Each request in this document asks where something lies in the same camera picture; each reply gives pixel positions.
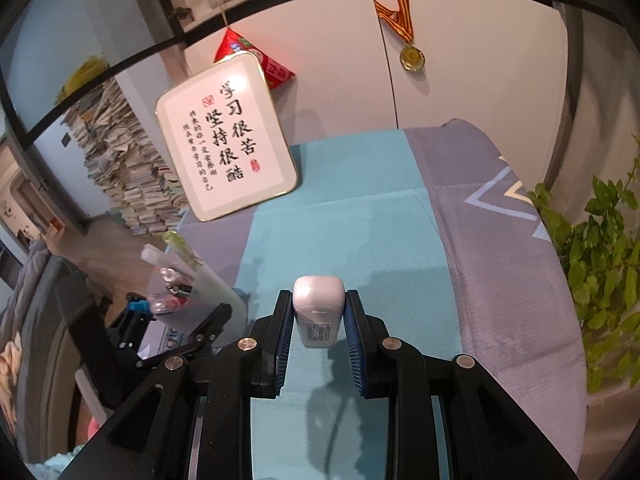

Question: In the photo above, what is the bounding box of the tall stack of books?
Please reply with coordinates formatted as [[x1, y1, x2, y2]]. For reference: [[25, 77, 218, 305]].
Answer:
[[62, 77, 191, 236]]

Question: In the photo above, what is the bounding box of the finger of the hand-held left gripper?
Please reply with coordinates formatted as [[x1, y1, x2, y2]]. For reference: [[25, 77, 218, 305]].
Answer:
[[135, 302, 235, 371], [107, 292, 151, 353]]

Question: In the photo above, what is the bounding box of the floral cushion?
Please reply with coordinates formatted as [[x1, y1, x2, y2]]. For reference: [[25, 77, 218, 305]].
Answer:
[[0, 330, 32, 411]]

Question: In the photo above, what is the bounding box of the white correction tape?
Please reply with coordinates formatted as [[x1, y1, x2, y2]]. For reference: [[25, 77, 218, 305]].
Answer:
[[292, 275, 347, 350]]

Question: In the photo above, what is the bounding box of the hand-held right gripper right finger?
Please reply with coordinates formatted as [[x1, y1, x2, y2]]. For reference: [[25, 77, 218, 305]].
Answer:
[[344, 289, 581, 480]]

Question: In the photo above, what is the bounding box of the grey chair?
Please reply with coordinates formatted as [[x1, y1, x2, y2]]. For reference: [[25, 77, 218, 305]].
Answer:
[[10, 240, 71, 361]]

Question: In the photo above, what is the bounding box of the yellow plush toy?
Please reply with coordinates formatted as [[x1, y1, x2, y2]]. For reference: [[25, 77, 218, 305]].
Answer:
[[55, 55, 108, 103]]

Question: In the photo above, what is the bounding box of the red hanging pouch ornament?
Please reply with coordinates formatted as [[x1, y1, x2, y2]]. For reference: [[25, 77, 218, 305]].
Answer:
[[214, 28, 296, 92]]

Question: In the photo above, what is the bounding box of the framed calligraphy sign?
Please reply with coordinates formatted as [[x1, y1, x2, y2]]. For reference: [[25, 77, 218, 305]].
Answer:
[[155, 51, 301, 222]]

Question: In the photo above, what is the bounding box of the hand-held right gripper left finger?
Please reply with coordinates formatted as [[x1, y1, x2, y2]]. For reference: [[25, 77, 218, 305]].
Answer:
[[57, 289, 297, 480]]

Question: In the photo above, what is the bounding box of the gold medal with striped ribbon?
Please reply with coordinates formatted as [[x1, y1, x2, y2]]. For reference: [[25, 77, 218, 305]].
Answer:
[[374, 0, 427, 72]]

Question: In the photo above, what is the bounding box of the green leafy plant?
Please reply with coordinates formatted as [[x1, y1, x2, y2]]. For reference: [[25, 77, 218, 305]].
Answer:
[[527, 157, 640, 396]]

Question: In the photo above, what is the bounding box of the translucent white plastic cup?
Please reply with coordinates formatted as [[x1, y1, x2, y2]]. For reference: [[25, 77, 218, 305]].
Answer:
[[141, 242, 248, 331]]

